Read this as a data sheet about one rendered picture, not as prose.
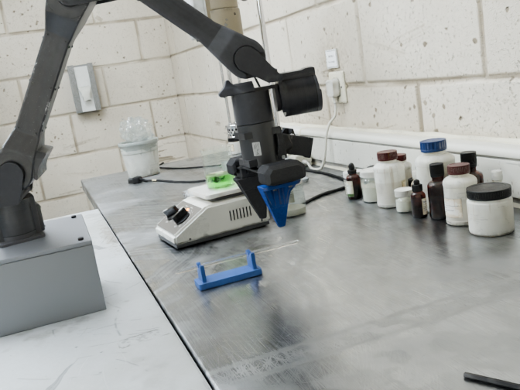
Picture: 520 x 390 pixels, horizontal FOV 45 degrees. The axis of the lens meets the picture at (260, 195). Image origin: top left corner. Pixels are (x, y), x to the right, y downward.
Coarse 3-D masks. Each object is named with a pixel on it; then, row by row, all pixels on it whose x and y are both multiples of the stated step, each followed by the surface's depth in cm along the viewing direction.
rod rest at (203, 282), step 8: (248, 256) 95; (248, 264) 96; (200, 272) 92; (224, 272) 95; (232, 272) 95; (240, 272) 94; (248, 272) 94; (256, 272) 94; (200, 280) 93; (208, 280) 93; (216, 280) 92; (224, 280) 93; (232, 280) 93; (200, 288) 92; (208, 288) 92
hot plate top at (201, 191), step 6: (198, 186) 128; (204, 186) 127; (234, 186) 122; (192, 192) 124; (198, 192) 122; (204, 192) 121; (210, 192) 120; (216, 192) 119; (222, 192) 118; (228, 192) 119; (234, 192) 119; (204, 198) 118; (210, 198) 118
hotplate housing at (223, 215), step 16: (240, 192) 122; (208, 208) 117; (224, 208) 118; (240, 208) 120; (192, 224) 116; (208, 224) 117; (224, 224) 119; (240, 224) 120; (256, 224) 122; (176, 240) 115; (192, 240) 117; (208, 240) 118
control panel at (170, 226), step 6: (180, 204) 126; (186, 204) 124; (192, 204) 122; (192, 210) 119; (198, 210) 117; (192, 216) 117; (162, 222) 125; (168, 222) 123; (174, 222) 120; (186, 222) 116; (162, 228) 122; (168, 228) 120; (174, 228) 118; (180, 228) 116
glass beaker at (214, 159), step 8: (200, 152) 121; (208, 152) 119; (216, 152) 119; (224, 152) 119; (208, 160) 119; (216, 160) 119; (224, 160) 119; (208, 168) 120; (216, 168) 119; (224, 168) 120; (208, 176) 120; (216, 176) 120; (224, 176) 120; (232, 176) 121; (208, 184) 121; (216, 184) 120; (224, 184) 120; (232, 184) 121
